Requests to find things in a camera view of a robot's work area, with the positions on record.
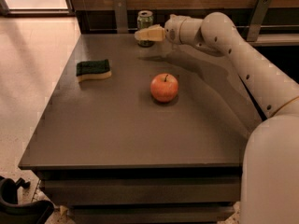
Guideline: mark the grey drawer cabinet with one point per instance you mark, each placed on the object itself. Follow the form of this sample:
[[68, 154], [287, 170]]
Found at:
[[112, 154]]

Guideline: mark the red apple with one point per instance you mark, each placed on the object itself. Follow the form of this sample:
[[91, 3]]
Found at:
[[164, 88]]

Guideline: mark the green and yellow sponge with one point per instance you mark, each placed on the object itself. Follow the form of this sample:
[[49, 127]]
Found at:
[[93, 70]]

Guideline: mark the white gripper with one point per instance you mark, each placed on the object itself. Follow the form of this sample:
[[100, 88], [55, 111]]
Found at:
[[172, 29]]

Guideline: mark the metal bracket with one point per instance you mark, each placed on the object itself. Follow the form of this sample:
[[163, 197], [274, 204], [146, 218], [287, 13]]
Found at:
[[121, 18], [256, 19]]

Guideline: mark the left metal bracket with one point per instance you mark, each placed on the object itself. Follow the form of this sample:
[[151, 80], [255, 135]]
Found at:
[[121, 18]]

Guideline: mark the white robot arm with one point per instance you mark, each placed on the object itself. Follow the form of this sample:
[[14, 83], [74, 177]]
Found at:
[[270, 179]]

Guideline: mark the green soda can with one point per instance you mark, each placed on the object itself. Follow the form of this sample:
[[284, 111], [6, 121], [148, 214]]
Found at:
[[144, 20]]

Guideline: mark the right metal bracket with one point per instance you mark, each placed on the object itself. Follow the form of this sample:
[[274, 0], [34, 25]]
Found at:
[[256, 19]]

